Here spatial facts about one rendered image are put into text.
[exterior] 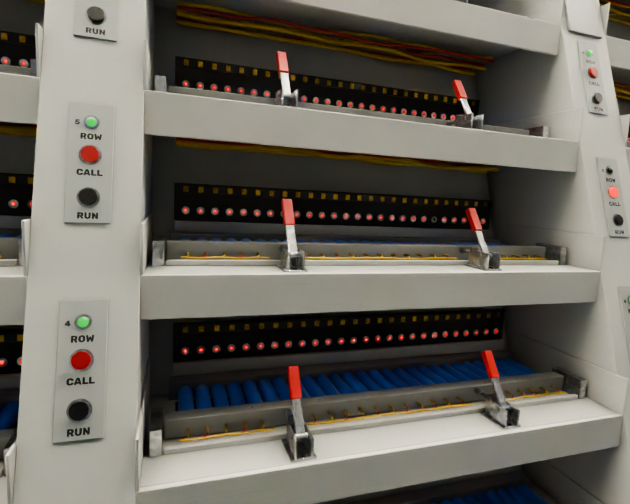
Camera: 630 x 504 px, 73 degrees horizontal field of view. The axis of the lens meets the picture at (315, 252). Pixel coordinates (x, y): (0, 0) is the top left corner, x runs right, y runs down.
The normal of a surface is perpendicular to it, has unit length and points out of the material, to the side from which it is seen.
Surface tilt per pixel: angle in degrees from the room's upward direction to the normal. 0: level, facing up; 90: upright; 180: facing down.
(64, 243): 90
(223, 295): 108
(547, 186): 90
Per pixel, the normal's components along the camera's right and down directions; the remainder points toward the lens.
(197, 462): 0.05, -0.99
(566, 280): 0.31, 0.14
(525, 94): -0.95, -0.01
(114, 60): 0.32, -0.18
